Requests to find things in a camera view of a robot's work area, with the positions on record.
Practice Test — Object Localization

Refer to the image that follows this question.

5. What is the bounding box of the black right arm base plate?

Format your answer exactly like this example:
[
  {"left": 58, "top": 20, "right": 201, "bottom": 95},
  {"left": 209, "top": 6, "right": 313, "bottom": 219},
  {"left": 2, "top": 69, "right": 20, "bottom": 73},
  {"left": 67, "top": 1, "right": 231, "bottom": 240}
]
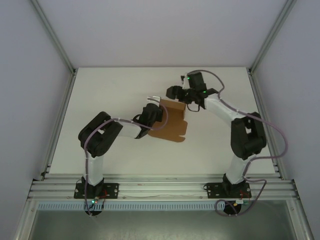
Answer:
[{"left": 203, "top": 182, "right": 252, "bottom": 200}]

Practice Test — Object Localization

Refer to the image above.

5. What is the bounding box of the aluminium frame post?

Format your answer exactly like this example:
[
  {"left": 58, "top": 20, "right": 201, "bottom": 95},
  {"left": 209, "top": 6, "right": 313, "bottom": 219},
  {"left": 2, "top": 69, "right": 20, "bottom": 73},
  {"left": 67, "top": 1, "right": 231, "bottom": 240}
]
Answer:
[
  {"left": 248, "top": 0, "right": 296, "bottom": 74},
  {"left": 30, "top": 0, "right": 76, "bottom": 74}
]

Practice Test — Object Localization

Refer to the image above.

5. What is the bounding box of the brown cardboard box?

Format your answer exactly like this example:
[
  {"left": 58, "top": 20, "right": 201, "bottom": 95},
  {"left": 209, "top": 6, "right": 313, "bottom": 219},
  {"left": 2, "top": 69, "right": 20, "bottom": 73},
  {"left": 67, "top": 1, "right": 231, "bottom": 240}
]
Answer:
[{"left": 147, "top": 98, "right": 189, "bottom": 143}]

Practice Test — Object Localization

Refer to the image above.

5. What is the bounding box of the grey metal sheet panel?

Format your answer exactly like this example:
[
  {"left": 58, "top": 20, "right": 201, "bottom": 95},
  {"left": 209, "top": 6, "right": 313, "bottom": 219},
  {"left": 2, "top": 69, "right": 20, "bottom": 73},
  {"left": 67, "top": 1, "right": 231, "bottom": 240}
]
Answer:
[{"left": 27, "top": 210, "right": 301, "bottom": 240}]

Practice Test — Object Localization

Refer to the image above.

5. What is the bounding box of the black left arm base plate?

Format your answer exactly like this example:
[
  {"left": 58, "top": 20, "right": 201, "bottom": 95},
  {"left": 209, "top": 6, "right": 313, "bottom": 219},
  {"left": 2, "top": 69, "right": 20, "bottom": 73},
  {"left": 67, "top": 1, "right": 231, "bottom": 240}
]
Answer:
[{"left": 73, "top": 183, "right": 120, "bottom": 200}]

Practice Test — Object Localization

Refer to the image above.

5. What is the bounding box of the slotted grey cable duct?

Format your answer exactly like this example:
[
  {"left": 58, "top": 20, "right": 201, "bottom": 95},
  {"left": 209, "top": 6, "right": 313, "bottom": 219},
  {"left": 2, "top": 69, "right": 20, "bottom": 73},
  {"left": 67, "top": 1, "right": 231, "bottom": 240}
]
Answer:
[{"left": 37, "top": 202, "right": 226, "bottom": 211}]

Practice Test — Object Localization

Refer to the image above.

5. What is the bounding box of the aluminium table side rail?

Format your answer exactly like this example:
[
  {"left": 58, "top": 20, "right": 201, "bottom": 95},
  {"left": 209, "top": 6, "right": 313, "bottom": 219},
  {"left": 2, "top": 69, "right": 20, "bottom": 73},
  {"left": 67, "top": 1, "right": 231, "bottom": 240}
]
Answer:
[
  {"left": 40, "top": 71, "right": 77, "bottom": 181},
  {"left": 247, "top": 69, "right": 286, "bottom": 180}
]

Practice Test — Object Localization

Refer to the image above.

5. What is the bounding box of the aluminium mounting rail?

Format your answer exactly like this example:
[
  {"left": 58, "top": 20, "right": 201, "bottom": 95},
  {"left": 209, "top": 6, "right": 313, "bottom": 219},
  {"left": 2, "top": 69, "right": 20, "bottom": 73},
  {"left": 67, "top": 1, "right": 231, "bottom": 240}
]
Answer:
[{"left": 27, "top": 174, "right": 300, "bottom": 201}]

